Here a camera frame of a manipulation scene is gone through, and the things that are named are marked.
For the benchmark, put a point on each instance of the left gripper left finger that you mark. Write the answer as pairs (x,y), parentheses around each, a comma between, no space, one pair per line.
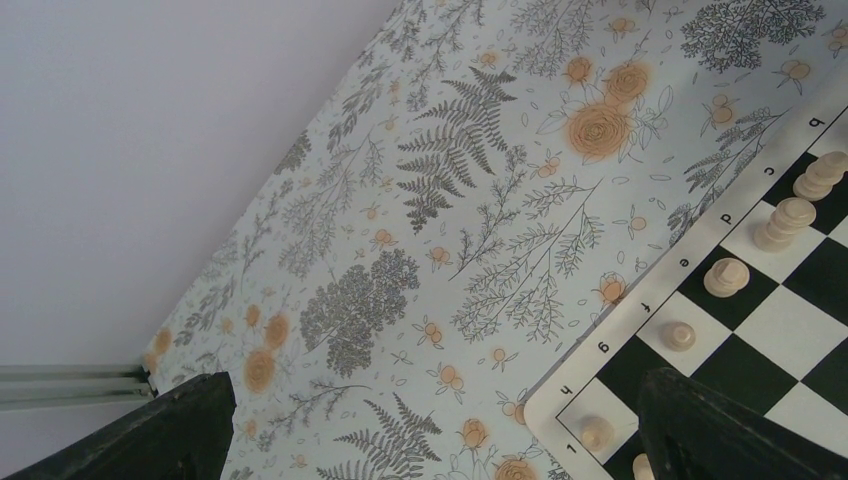
(185,433)

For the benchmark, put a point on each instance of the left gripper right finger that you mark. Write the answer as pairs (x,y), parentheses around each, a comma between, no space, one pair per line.
(690,431)

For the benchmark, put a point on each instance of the light pawn chess piece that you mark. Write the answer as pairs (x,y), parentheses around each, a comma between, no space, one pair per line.
(641,468)

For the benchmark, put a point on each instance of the light wooden chess piece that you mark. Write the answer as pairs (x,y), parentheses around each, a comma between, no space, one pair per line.
(726,277)

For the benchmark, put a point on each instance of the black white chessboard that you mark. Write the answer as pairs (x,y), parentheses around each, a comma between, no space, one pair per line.
(778,346)

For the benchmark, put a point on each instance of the floral patterned mat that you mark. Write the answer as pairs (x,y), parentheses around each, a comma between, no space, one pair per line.
(487,180)

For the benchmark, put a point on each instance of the aluminium rail frame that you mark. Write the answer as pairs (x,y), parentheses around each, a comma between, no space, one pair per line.
(30,387)

